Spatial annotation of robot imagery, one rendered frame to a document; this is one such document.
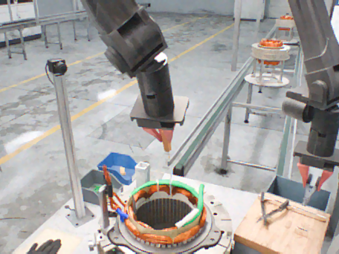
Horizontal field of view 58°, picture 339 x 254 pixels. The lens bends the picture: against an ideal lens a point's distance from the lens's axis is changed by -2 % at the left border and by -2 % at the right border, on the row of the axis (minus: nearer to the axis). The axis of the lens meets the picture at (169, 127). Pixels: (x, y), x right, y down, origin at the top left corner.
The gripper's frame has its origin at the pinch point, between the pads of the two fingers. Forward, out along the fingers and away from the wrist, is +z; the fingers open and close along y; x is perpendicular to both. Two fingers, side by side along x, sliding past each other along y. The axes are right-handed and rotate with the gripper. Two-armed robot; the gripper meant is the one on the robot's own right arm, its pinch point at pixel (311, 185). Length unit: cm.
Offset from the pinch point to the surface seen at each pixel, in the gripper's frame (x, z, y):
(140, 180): 15.0, 3.5, 38.8
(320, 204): -18.6, 17.3, -2.2
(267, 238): 8.8, 12.1, 6.4
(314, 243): 5.0, 12.2, -3.7
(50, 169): -82, 114, 224
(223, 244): 19.0, 9.1, 13.4
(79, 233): 12, 40, 70
